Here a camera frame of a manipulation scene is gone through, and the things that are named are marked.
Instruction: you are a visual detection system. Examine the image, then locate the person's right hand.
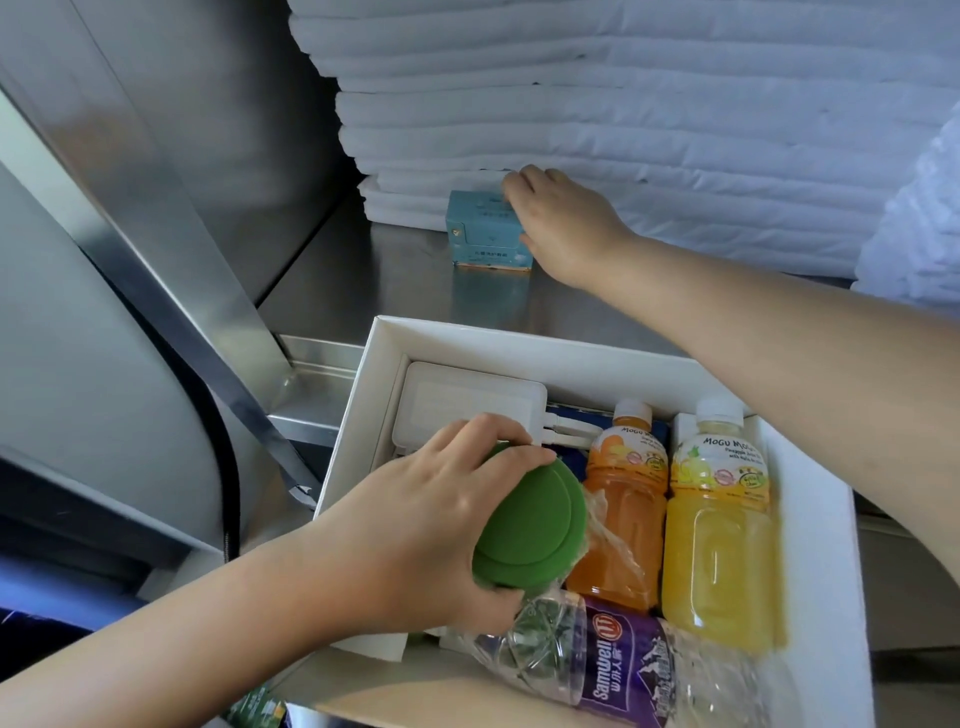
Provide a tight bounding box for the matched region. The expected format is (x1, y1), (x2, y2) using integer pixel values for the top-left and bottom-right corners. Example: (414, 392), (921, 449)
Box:
(501, 165), (640, 291)

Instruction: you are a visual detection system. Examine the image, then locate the person's left hand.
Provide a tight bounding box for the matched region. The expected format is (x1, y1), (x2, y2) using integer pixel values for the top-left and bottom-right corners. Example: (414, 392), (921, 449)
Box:
(311, 412), (560, 640)

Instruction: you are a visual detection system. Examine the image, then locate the small light blue box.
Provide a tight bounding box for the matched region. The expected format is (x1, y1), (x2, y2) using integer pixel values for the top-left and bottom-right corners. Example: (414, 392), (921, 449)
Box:
(445, 189), (535, 273)

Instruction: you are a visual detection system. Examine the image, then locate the green round container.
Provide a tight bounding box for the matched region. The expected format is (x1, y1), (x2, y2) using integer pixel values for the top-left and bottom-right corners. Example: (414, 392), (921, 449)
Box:
(471, 442), (589, 594)

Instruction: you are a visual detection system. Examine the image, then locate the person's left forearm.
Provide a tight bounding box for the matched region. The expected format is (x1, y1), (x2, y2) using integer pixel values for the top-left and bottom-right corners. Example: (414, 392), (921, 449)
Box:
(0, 523), (376, 728)

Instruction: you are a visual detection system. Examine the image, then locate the person's right forearm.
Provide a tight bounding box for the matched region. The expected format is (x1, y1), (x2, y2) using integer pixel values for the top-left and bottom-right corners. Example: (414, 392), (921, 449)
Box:
(585, 231), (960, 588)

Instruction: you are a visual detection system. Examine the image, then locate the small white carton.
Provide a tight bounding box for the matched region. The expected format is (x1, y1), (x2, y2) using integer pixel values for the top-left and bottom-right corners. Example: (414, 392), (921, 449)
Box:
(328, 632), (411, 666)

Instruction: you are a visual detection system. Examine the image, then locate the clear water bottle purple label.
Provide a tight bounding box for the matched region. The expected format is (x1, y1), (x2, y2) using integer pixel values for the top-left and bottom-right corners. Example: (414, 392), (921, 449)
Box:
(456, 588), (775, 728)

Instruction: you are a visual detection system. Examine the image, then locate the orange juice bottle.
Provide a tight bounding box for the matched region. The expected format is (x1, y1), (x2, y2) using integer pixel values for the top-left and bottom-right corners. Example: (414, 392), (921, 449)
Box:
(566, 399), (672, 613)

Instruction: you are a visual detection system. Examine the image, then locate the white rectangular plastic case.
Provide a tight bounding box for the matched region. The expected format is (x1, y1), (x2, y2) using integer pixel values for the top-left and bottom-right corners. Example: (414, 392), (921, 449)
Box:
(388, 361), (549, 460)

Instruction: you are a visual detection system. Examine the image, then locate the stack of white folded linens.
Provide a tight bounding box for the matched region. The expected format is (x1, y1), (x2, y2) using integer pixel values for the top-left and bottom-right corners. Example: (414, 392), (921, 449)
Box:
(287, 0), (960, 280)

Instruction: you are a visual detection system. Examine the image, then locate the yellow juice bottle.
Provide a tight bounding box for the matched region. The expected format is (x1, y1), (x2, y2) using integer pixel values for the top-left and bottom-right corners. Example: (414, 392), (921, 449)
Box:
(660, 398), (779, 655)

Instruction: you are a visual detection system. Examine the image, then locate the green printed packet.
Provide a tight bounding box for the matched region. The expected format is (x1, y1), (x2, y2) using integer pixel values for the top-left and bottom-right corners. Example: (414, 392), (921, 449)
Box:
(223, 684), (291, 728)

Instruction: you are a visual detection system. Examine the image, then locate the white cardboard box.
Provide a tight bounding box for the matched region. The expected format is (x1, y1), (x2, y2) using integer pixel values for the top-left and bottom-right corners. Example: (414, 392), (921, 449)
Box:
(313, 315), (876, 728)

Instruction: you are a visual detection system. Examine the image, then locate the white fabric bag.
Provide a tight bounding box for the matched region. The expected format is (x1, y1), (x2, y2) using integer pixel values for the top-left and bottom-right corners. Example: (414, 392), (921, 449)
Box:
(851, 103), (960, 318)

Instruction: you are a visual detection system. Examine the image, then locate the black cable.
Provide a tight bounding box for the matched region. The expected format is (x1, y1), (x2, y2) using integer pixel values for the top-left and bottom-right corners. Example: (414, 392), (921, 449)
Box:
(112, 285), (243, 561)

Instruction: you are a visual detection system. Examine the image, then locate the stainless steel cart post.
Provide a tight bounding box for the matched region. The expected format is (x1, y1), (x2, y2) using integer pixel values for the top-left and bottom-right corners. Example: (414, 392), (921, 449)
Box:
(0, 82), (325, 513)

